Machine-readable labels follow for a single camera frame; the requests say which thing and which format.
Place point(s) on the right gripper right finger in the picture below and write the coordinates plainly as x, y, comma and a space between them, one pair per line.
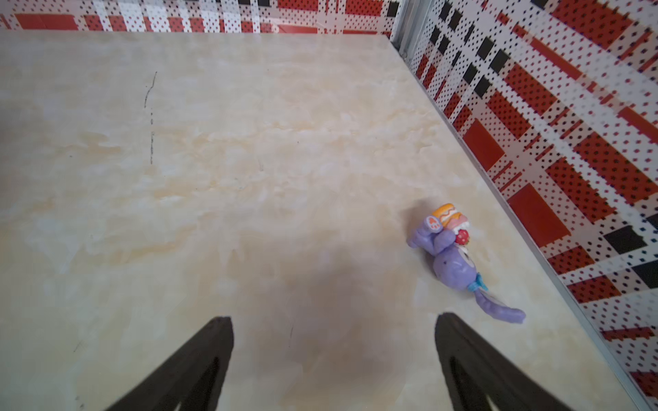
478, 377

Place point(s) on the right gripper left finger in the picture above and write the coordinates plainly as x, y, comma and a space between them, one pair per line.
192, 378

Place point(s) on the purple toy figure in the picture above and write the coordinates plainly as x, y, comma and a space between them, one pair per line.
444, 235

